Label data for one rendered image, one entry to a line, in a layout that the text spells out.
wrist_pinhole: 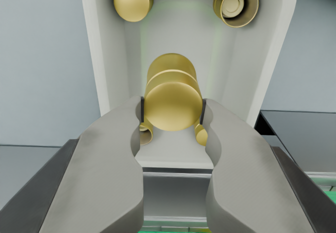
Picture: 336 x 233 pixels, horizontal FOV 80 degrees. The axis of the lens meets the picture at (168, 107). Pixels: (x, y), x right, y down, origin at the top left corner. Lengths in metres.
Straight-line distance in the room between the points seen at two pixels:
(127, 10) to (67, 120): 0.23
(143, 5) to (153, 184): 0.24
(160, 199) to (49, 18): 0.28
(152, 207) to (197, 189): 0.07
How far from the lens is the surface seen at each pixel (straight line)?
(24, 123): 0.42
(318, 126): 0.36
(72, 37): 0.31
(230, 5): 0.25
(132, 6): 0.21
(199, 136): 0.28
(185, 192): 0.32
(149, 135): 0.29
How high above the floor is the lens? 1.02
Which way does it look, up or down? 57 degrees down
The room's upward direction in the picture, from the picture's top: 180 degrees clockwise
